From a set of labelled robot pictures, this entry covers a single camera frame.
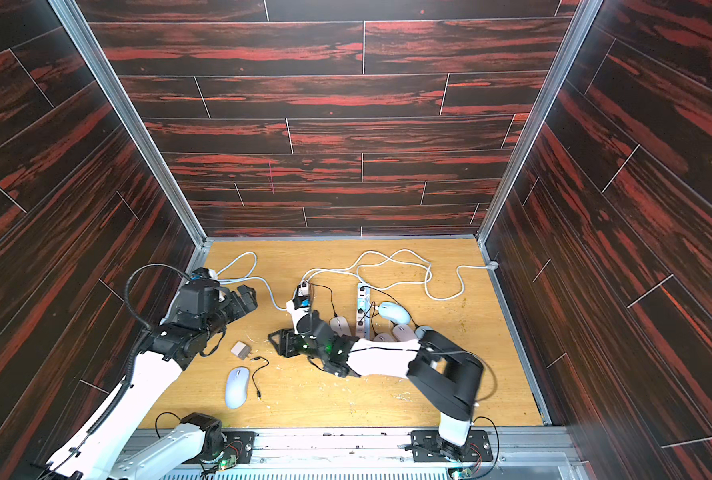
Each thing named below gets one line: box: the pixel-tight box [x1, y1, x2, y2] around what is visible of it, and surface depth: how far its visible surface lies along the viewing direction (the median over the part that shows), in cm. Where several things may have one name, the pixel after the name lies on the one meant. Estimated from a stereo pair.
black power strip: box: [292, 284, 311, 310], surface depth 75 cm
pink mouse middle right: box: [393, 324, 417, 342], surface depth 93 cm
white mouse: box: [226, 367, 250, 409], surface depth 84 cm
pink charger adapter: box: [230, 341, 252, 360], surface depth 90 cm
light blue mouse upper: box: [378, 301, 411, 325], surface depth 98 cm
